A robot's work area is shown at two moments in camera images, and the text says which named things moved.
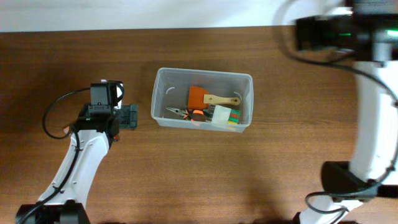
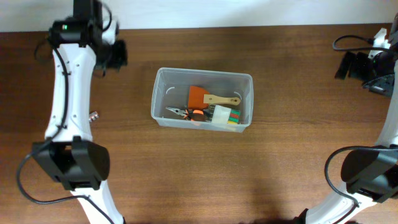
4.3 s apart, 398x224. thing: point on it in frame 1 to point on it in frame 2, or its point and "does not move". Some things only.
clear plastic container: [171, 90] does not move
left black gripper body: [130, 117] to [117, 56]
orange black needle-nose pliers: [195, 115] does not move
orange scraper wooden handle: [199, 99] does not move
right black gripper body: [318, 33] to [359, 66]
